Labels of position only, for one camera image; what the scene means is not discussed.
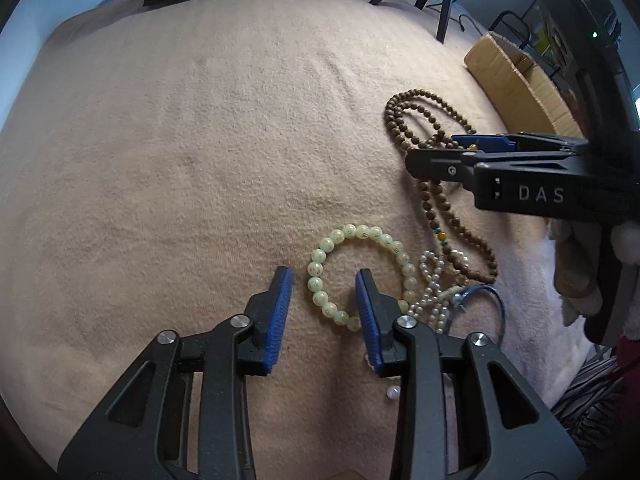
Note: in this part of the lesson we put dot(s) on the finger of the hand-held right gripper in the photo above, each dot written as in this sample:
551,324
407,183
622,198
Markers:
435,165
480,140

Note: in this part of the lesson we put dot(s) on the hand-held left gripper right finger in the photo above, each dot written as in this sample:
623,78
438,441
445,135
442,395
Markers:
367,320

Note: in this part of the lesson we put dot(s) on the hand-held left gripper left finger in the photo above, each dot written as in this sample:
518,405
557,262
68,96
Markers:
280,315

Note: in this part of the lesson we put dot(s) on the cardboard box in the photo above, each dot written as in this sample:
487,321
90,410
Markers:
520,90

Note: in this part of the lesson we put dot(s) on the blue bangle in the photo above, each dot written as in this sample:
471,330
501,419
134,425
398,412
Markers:
500,305

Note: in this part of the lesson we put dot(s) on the person's right forearm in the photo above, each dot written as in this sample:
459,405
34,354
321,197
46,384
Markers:
627,242

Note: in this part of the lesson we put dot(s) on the person's right hand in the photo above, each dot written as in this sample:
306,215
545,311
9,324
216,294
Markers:
575,265

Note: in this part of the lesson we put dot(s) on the yellow box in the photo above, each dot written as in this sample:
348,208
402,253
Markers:
542,40

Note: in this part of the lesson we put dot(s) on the black metal rack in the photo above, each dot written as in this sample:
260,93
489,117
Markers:
520,22

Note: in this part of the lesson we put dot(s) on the beige blanket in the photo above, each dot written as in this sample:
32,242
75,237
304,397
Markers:
200,160

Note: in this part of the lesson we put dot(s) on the striped cloth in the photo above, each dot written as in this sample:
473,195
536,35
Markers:
595,400

